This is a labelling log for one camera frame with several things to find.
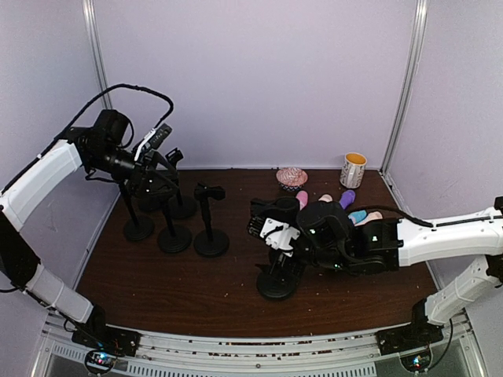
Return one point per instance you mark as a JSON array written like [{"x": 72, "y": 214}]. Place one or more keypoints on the aluminium right corner post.
[{"x": 415, "y": 50}]

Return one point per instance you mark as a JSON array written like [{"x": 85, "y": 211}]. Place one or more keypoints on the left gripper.
[{"x": 141, "y": 181}]

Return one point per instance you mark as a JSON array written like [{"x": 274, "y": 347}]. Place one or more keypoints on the black blue-mic stand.
[{"x": 181, "y": 206}]

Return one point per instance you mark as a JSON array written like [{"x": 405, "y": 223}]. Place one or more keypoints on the aluminium front rail base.
[{"x": 355, "y": 353}]

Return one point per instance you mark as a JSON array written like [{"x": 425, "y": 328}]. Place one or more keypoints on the aluminium corner post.
[
  {"x": 415, "y": 50},
  {"x": 90, "y": 21}
]

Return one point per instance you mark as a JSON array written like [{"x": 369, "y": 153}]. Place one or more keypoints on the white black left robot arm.
[{"x": 98, "y": 147}]

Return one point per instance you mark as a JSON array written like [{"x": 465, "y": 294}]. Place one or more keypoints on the black pink-mic stand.
[{"x": 210, "y": 243}]

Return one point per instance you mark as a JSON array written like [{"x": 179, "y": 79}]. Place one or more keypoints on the black glitter-mic stand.
[{"x": 280, "y": 279}]

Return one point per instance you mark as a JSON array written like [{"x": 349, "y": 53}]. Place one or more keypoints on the aluminium left corner post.
[{"x": 90, "y": 21}]

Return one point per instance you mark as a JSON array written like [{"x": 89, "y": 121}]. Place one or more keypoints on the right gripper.
[{"x": 292, "y": 214}]

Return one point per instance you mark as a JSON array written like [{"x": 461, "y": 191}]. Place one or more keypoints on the beige pink microphone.
[{"x": 376, "y": 215}]

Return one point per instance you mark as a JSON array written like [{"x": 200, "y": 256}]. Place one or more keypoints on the blue-head microphone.
[{"x": 357, "y": 216}]

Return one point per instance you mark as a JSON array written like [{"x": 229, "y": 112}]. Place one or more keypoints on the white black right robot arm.
[{"x": 322, "y": 235}]

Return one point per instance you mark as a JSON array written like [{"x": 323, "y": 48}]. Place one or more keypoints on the patterned ceramic bowl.
[{"x": 291, "y": 179}]

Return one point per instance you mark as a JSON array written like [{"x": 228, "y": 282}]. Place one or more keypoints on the white floral mug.
[{"x": 353, "y": 170}]

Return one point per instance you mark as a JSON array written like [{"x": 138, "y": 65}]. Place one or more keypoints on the pale pink small microphone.
[{"x": 326, "y": 198}]

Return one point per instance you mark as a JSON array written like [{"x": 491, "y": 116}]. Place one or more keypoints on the purple microphone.
[{"x": 347, "y": 198}]

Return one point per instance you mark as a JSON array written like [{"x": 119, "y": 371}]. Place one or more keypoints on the black small-mic stand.
[{"x": 173, "y": 238}]

